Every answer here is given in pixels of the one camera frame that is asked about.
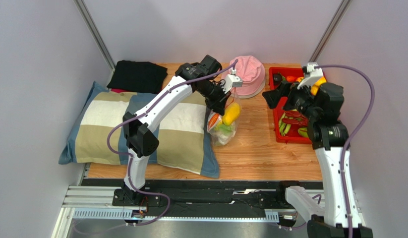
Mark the red plastic tray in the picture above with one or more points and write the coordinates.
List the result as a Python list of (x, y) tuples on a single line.
[(292, 136)]

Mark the green white celery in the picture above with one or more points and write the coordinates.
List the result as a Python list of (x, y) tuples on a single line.
[(283, 126)]

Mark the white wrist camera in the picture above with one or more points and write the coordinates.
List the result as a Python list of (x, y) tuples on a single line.
[(312, 73), (231, 80)]

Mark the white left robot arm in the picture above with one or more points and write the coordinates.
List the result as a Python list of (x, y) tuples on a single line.
[(139, 127)]

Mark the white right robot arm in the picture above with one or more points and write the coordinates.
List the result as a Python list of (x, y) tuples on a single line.
[(339, 217)]

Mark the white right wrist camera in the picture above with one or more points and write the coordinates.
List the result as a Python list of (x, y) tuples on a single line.
[(312, 73)]

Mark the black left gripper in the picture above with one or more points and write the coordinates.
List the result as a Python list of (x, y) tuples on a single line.
[(219, 105)]

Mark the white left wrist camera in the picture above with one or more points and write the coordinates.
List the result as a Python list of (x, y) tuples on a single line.
[(231, 80)]

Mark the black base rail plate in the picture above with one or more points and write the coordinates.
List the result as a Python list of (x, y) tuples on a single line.
[(205, 198)]

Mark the small red tomato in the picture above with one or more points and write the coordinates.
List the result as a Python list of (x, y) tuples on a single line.
[(291, 78)]

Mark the dark eggplant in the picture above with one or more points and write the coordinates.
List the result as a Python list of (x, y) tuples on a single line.
[(277, 78)]

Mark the black folded cloth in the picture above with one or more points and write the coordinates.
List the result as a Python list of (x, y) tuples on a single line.
[(138, 76)]

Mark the white cauliflower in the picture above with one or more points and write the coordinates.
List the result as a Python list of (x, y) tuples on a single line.
[(223, 134)]

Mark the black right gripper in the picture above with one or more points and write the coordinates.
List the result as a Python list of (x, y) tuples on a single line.
[(286, 95)]

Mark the green pepper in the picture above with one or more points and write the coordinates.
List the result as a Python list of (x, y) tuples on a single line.
[(303, 132)]

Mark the clear orange-zip bag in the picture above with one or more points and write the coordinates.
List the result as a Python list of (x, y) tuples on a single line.
[(214, 119)]

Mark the red lobster toy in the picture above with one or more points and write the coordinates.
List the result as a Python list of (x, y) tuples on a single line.
[(294, 118)]

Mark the pink bucket hat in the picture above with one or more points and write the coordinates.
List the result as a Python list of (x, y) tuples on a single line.
[(252, 72)]

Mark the orange yellow mango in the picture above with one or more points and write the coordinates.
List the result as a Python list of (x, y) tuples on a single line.
[(315, 87)]

